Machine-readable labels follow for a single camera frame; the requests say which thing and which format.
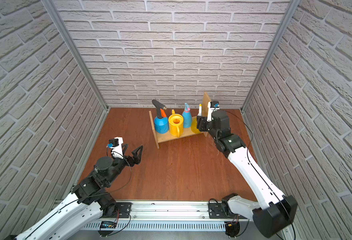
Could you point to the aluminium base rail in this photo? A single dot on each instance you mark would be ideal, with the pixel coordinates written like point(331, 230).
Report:
point(165, 215)

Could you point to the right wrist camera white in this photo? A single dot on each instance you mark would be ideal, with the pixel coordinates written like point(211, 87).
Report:
point(212, 107)

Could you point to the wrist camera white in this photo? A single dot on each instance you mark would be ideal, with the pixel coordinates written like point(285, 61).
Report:
point(115, 148)
point(212, 107)

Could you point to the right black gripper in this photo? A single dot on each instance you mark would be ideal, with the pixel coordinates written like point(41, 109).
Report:
point(199, 122)

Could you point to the yellow watering can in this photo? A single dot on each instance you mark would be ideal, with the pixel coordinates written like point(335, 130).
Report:
point(175, 124)

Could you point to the wooden shelf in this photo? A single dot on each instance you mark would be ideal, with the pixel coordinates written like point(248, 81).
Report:
point(161, 138)

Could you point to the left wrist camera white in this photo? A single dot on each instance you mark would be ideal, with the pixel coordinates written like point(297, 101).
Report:
point(115, 148)

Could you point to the yellow transparent spray bottle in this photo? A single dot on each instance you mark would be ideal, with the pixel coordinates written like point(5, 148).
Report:
point(194, 128)

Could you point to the left green circuit board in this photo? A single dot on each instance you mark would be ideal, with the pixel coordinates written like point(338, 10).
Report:
point(108, 225)

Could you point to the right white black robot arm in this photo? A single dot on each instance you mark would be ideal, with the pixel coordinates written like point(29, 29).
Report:
point(273, 210)

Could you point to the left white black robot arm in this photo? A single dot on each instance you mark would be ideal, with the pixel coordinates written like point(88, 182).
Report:
point(88, 201)

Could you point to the right black controller box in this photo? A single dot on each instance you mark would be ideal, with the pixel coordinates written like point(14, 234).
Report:
point(232, 229)

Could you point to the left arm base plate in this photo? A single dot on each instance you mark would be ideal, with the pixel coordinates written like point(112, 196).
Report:
point(119, 209)

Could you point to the light blue egg spray bottle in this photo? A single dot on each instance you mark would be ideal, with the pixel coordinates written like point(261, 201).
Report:
point(187, 117)

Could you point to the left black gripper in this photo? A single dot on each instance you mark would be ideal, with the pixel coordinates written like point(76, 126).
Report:
point(129, 159)

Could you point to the blue pressure sprayer grey handle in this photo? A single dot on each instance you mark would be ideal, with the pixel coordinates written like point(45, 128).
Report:
point(161, 120)

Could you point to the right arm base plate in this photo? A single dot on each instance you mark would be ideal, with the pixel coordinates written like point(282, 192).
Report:
point(219, 210)

